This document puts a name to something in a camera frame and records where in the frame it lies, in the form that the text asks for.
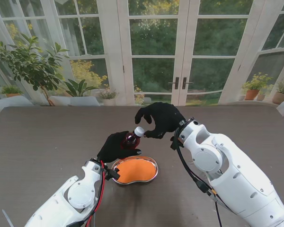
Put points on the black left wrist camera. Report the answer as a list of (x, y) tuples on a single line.
[(113, 173)]

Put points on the pale grey armchair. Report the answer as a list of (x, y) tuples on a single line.
[(11, 102)]

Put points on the yellow-green plant in terracotta pot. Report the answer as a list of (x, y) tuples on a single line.
[(252, 93)]

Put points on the broad-leaf green plant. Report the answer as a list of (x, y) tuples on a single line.
[(79, 88)]

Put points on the green plant in beige pot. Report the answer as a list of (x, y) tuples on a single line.
[(281, 97)]

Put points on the white ribbed bottle cap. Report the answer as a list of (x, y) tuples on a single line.
[(139, 131)]

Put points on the kidney-shaped steel tray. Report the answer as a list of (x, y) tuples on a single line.
[(156, 173)]

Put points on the red translucent sample bottle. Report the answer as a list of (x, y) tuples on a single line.
[(131, 140)]

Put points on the white rectangular planter box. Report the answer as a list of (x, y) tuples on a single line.
[(73, 101)]

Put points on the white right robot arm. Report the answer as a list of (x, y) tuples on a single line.
[(234, 170)]

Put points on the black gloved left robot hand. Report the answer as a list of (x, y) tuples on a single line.
[(110, 149)]

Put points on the tall leafy potted tree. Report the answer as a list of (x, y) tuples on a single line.
[(30, 63)]

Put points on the orange tray liner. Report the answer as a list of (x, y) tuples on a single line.
[(137, 171)]

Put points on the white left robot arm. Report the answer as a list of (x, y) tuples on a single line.
[(79, 192)]

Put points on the white zip tie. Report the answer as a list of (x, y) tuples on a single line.
[(7, 218)]

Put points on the small flowering plant white pot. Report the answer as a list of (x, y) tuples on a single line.
[(107, 95)]

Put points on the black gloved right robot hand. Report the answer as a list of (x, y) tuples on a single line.
[(166, 117)]

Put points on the small bush in orange pot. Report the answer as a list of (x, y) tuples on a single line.
[(11, 91)]

